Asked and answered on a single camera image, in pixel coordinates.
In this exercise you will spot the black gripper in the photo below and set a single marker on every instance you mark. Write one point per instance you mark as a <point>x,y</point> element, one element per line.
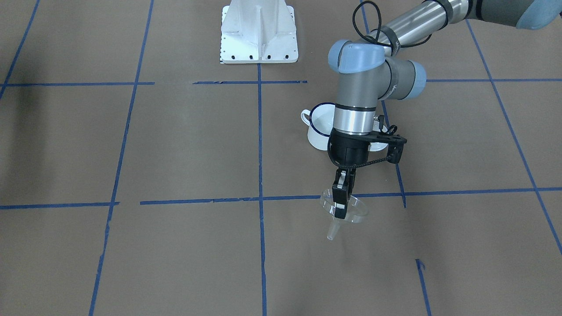
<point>349,152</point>

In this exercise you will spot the clear glass funnel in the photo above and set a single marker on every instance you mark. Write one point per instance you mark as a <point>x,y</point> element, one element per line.
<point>355,213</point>

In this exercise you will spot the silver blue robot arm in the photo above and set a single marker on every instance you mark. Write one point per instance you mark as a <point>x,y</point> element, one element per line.
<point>369,72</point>

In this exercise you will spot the white enamel mug lid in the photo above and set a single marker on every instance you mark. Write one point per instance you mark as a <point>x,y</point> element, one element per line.
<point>378,146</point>

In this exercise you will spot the white enamel mug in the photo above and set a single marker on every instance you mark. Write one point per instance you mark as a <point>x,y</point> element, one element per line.
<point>320,123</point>

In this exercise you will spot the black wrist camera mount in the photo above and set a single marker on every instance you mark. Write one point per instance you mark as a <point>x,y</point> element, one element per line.
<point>395,141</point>

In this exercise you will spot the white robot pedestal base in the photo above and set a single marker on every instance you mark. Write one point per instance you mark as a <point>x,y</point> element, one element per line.
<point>258,31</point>

